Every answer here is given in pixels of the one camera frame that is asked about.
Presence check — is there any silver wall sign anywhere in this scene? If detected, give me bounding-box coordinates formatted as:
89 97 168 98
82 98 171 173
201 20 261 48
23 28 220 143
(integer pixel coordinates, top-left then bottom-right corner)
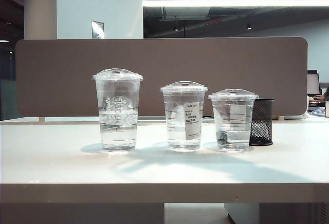
91 20 104 40

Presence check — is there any large clear plastic cup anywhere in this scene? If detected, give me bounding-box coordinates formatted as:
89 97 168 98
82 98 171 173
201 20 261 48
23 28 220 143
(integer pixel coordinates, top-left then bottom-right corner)
92 68 144 153

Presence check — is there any computer monitor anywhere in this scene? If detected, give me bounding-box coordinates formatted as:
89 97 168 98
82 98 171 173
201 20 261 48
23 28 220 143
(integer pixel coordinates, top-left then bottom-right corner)
307 70 321 97

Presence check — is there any seated person with dark hair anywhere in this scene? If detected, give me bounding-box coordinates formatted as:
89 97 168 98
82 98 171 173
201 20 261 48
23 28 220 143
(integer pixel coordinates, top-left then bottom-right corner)
309 86 329 104

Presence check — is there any black mesh pen holder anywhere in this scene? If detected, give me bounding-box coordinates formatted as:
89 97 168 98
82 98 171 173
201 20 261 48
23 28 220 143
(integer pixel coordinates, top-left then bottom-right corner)
248 98 275 146

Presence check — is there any brown desk divider panel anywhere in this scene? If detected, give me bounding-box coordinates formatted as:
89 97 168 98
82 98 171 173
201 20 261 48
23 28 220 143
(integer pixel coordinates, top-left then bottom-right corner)
14 36 309 118

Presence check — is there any small clear plastic cup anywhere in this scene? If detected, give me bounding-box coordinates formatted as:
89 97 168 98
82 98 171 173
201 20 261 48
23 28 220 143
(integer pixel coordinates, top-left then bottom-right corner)
207 88 260 153

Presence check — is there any medium clear cup printed label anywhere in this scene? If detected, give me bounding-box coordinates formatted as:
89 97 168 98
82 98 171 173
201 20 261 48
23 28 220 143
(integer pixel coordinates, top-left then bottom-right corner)
159 81 209 153

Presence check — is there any long linear ceiling light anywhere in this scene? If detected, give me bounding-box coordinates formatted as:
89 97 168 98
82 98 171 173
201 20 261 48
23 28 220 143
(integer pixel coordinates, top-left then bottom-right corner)
142 0 329 8

